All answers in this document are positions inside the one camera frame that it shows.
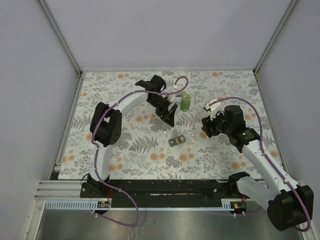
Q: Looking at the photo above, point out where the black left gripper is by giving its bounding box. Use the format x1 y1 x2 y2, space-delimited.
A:
147 95 178 127

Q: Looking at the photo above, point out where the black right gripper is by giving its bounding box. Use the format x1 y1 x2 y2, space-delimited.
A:
201 109 233 139

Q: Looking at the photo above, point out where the grey weekly pill organizer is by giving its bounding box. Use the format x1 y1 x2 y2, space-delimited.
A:
168 130 186 147

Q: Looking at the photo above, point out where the green pill bottle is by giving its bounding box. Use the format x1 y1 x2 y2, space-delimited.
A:
180 98 191 112

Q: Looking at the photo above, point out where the green bottle cap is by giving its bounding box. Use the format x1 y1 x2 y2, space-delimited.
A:
181 93 192 104

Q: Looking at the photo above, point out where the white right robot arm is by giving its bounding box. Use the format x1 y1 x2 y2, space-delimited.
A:
201 103 314 232

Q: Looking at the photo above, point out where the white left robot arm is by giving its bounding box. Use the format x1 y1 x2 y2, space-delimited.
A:
89 75 183 198

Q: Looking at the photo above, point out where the floral table mat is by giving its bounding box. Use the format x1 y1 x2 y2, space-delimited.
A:
58 70 282 180

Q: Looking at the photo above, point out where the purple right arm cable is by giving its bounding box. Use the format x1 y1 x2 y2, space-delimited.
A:
208 96 313 233

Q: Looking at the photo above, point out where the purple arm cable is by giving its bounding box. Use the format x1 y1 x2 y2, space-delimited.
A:
91 76 190 228
208 96 313 233

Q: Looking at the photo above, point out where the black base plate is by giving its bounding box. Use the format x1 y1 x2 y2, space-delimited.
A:
79 179 243 202

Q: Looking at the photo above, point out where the white cable duct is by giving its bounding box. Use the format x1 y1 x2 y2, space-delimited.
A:
45 198 234 211

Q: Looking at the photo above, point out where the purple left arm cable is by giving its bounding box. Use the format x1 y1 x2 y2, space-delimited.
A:
91 76 190 228

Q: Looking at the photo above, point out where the left aluminium corner post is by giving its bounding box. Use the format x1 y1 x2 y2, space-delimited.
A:
37 0 83 76

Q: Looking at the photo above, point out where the aluminium corner post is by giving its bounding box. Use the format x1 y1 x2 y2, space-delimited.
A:
37 0 83 76
253 0 301 75

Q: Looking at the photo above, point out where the aluminium frame rail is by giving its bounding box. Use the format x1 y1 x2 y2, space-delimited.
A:
34 180 82 200

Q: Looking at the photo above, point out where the right aluminium corner post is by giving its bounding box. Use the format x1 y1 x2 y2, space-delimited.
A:
253 0 301 75

